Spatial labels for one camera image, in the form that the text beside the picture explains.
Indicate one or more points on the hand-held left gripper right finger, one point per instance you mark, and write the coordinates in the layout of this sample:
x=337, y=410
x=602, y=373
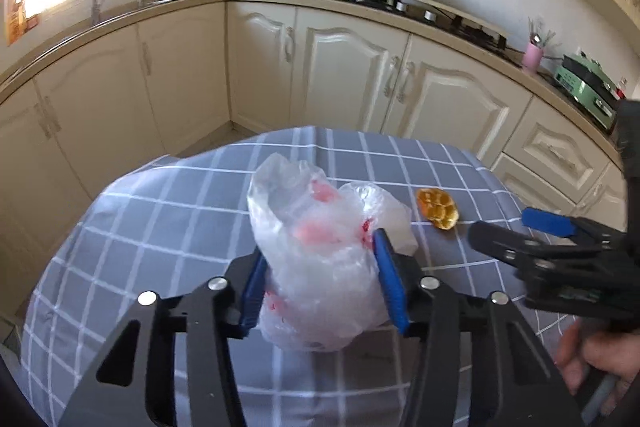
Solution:
x=392, y=282

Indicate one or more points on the grey checked tablecloth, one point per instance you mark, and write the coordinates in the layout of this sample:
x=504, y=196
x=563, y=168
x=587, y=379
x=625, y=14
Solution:
x=150, y=232

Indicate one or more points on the pink utensil holder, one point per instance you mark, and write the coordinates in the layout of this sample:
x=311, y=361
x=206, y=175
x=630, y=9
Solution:
x=533, y=54

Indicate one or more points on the cream cabinet drawer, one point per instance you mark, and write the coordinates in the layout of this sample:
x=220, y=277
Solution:
x=555, y=147
x=530, y=186

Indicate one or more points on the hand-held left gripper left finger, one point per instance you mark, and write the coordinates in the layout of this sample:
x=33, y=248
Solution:
x=252, y=292

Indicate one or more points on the orange peel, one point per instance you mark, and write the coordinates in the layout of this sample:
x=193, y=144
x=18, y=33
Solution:
x=439, y=207

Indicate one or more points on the green countertop appliance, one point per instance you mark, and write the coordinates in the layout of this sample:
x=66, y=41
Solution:
x=587, y=87

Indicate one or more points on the person's right hand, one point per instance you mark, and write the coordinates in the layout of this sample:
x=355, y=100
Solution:
x=617, y=357

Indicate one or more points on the clear plastic bag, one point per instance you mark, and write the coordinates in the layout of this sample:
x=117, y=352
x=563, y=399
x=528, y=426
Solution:
x=320, y=267

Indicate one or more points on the cream kitchen base cabinets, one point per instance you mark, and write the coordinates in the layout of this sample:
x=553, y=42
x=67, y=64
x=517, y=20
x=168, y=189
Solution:
x=340, y=72

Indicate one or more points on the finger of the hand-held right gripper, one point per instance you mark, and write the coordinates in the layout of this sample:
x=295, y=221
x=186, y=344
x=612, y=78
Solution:
x=500, y=241
x=547, y=222

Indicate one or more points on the black gas stove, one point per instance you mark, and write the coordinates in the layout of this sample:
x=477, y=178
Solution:
x=425, y=9

